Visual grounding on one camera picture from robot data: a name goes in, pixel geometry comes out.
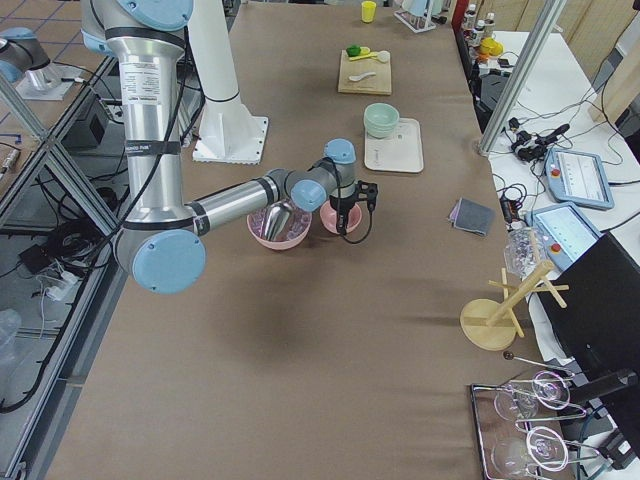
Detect large pink bowl with ice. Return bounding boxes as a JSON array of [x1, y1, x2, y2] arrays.
[[246, 200, 312, 250]]

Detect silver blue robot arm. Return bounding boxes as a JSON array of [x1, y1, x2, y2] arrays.
[[81, 1, 377, 294]]

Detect cream rabbit tray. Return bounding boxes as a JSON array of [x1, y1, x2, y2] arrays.
[[364, 118, 424, 174]]

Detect wine glass rack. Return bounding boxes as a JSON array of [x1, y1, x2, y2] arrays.
[[469, 360, 601, 479]]

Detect metal ice scoop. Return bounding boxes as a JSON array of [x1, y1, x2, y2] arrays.
[[260, 200, 295, 241]]

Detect aluminium frame post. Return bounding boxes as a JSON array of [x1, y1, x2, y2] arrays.
[[478, 0, 567, 157]]

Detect grey folded cloth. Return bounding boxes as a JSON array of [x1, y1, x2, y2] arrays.
[[448, 198, 495, 236]]

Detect yellow plastic cup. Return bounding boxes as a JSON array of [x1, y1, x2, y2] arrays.
[[361, 0, 377, 23]]

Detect green lime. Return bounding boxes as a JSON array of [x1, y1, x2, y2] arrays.
[[346, 45, 361, 57]]

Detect blue teach pendant tablet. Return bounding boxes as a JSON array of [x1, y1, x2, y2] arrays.
[[545, 148, 615, 210]]

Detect white ceramic spoon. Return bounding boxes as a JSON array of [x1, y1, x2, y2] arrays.
[[348, 71, 377, 83]]

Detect wooden cutting board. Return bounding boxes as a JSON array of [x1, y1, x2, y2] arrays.
[[337, 50, 392, 96]]

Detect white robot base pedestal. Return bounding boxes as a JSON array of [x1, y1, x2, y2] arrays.
[[188, 0, 269, 164]]

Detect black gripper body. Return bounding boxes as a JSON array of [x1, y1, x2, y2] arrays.
[[329, 180, 378, 215]]

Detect small pink bowl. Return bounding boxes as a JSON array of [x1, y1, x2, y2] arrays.
[[319, 201, 363, 234]]

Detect second grey robot arm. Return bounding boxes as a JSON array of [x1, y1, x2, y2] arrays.
[[1, 27, 71, 101]]

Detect wooden mug tree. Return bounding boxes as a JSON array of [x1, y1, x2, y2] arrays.
[[459, 232, 570, 351]]

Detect cup rack with pastel cups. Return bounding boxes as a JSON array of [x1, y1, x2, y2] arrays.
[[394, 0, 443, 33]]

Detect black monitor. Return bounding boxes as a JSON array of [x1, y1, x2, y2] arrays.
[[540, 233, 639, 380]]

